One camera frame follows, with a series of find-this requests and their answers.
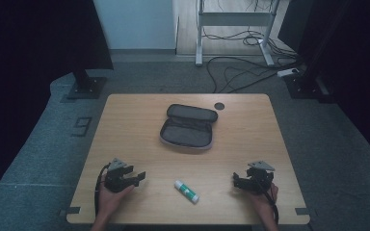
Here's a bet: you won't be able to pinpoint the grey floor socket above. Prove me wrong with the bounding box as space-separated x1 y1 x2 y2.
71 116 93 138

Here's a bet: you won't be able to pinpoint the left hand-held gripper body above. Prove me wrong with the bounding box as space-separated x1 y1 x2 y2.
103 157 136 193

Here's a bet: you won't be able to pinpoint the open grey pencil case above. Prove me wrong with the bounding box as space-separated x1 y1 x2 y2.
159 103 220 151

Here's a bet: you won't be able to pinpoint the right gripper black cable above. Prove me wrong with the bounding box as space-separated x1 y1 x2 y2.
264 183 280 225

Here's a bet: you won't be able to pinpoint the white power strip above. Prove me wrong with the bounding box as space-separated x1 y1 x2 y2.
276 67 300 78

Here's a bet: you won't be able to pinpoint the white green glue stick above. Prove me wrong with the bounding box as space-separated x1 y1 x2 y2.
173 179 200 205

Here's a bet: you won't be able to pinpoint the person's right hand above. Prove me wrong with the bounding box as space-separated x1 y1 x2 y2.
248 182 279 218

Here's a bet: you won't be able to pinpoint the black curtain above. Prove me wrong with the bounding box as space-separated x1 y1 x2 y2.
277 0 370 171
0 0 115 213

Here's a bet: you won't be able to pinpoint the person's left hand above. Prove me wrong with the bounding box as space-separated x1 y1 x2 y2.
97 178 136 221

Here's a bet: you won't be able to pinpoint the white metal desk frame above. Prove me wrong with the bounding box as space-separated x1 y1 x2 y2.
195 0 276 67

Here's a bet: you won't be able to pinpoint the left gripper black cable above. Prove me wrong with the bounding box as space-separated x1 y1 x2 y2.
93 163 111 217

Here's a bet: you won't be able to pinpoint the black floor cables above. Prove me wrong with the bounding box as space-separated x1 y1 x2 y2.
201 0 303 94

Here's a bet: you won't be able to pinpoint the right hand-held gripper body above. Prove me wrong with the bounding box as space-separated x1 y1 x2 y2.
244 160 276 194

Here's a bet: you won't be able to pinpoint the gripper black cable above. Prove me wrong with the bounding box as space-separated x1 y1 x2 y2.
93 163 111 217
264 183 280 225

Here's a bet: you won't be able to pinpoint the black stand base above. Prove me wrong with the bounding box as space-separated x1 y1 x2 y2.
283 62 336 104
66 68 108 101

